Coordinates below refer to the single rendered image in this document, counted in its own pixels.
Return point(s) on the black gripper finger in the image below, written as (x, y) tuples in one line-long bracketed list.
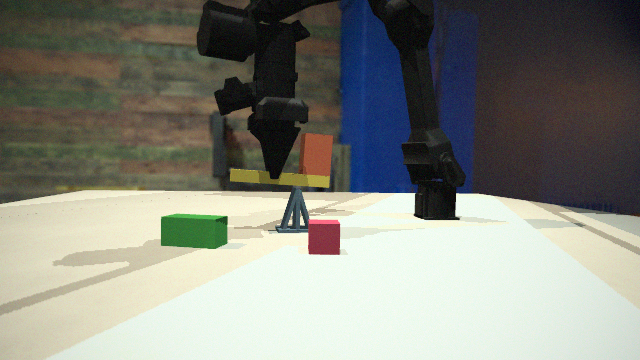
[(279, 141), (262, 142)]

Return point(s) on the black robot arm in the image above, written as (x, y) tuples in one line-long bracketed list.
[(231, 33)]

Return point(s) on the green rectangular block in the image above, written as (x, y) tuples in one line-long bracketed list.
[(194, 231)]

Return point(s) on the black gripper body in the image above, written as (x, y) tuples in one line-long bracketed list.
[(279, 107)]

